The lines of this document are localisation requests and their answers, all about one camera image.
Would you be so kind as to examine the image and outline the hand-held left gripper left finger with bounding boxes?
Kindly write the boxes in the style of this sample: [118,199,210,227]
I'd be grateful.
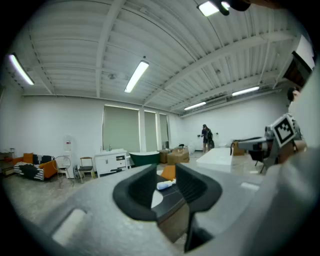
[112,163,158,222]

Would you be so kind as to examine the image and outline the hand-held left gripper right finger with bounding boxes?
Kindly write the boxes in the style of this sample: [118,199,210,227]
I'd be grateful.
[174,163,223,253]

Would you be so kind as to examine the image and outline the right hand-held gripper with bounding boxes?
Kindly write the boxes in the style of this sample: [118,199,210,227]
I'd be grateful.
[233,113,304,173]

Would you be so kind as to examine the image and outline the white pump bottle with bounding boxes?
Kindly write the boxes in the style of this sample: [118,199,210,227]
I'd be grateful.
[156,178,177,191]

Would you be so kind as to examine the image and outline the white cube table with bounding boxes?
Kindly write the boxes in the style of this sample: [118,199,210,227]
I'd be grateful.
[195,147,235,166]

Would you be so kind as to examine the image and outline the orange cushion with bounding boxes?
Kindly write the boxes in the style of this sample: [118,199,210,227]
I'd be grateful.
[160,164,177,181]

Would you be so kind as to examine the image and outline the large cardboard box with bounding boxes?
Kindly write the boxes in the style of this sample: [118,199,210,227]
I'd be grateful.
[166,148,191,166]

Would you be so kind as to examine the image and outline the dark green bathtub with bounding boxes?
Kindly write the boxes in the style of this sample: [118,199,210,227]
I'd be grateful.
[128,150,161,168]

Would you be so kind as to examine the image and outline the white vanity cabinet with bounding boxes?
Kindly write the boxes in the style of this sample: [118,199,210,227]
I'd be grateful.
[94,148,131,178]

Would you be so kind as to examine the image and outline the small cardboard box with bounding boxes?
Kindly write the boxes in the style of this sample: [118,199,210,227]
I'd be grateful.
[158,148,173,164]

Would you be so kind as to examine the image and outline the ceiling tube light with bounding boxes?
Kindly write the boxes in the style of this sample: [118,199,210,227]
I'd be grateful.
[196,0,231,18]
[231,85,261,97]
[124,59,150,94]
[183,101,207,111]
[8,53,35,86]

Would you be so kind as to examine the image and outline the wooden chair with dark seat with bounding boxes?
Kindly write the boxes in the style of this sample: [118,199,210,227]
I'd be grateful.
[78,156,96,183]

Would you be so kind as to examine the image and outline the narrow window blind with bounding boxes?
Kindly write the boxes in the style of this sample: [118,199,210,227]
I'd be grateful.
[159,113,169,149]
[143,110,158,152]

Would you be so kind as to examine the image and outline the person's face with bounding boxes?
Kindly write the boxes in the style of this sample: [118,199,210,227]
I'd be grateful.
[291,88,302,103]

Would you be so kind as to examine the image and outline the wide window blind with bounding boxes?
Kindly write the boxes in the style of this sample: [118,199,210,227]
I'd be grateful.
[102,104,140,154]

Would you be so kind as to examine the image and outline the white water dispenser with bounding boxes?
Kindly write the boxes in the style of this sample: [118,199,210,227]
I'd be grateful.
[63,134,76,179]

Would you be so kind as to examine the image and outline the orange sofa with striped throw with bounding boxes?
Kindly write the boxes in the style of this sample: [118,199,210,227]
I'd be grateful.
[11,152,58,182]

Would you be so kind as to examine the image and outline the wire frame chair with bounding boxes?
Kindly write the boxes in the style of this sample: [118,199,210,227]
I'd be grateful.
[54,155,74,186]

